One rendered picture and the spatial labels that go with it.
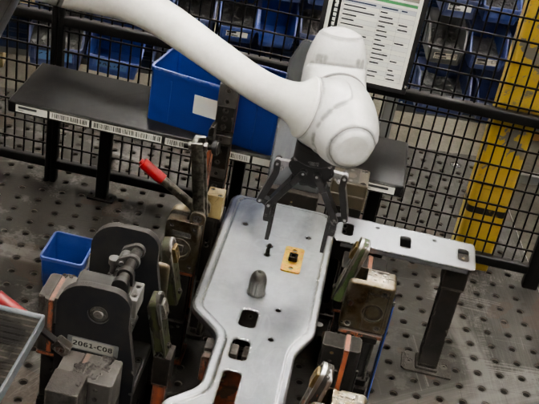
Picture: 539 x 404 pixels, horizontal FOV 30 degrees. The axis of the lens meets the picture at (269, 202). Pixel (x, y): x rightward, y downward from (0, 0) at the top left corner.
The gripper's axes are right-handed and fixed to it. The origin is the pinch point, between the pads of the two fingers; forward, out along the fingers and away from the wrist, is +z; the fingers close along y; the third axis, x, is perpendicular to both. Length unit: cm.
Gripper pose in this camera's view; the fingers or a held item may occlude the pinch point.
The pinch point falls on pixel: (297, 232)
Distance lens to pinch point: 190.5
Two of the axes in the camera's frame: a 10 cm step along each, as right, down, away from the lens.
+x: 1.6, -5.0, 8.5
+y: 9.7, 2.3, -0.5
